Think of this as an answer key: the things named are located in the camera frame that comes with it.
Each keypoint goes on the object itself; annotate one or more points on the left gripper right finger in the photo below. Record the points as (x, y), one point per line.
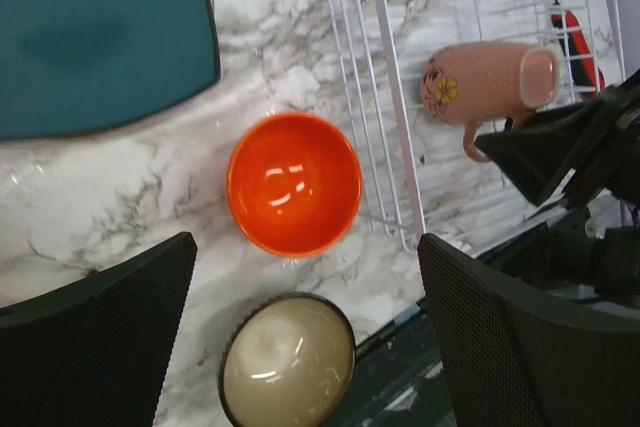
(514, 355)

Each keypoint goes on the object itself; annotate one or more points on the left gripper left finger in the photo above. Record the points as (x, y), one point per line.
(95, 352)

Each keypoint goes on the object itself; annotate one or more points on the teal square plate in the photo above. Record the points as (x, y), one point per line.
(76, 66)

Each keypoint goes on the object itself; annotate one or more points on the beige bowl dark rim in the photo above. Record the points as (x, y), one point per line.
(288, 363)

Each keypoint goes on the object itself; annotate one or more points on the clear dish rack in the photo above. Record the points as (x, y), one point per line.
(417, 176)

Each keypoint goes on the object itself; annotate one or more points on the pink floral mug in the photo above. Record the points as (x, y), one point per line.
(470, 84)

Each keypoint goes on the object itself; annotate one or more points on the orange bowl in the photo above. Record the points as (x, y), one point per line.
(294, 184)

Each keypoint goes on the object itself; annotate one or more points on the red black utensil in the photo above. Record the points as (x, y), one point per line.
(585, 75)

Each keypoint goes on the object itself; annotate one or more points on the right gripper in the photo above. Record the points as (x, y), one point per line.
(589, 152)

